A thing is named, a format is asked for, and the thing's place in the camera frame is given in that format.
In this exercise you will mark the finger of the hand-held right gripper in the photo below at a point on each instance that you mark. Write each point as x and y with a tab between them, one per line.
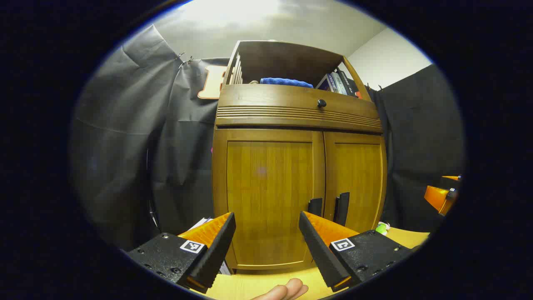
436	198
452	178

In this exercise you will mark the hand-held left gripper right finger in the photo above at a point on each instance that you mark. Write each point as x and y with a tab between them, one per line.
318	254

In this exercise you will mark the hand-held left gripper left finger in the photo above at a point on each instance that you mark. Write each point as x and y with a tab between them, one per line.
216	254

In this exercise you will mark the wooden cabinet door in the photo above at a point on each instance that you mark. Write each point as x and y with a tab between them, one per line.
358	175
266	179

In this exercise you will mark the wooden double-door shoe cabinet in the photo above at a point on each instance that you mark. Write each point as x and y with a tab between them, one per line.
283	62

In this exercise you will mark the black book on cabinet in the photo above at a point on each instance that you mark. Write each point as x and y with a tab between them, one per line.
349	85

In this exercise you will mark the white-spine book on cabinet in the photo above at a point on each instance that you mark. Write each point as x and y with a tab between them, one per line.
339	83

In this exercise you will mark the dark blue book on cabinet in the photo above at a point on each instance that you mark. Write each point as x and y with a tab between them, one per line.
325	83

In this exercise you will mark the small green white bottle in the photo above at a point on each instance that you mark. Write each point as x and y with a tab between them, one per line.
382	228

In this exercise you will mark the wooden drawer with black knob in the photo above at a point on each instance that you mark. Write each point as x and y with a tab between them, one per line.
270	100

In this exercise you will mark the blue folded towel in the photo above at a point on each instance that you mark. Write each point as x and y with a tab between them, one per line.
285	82

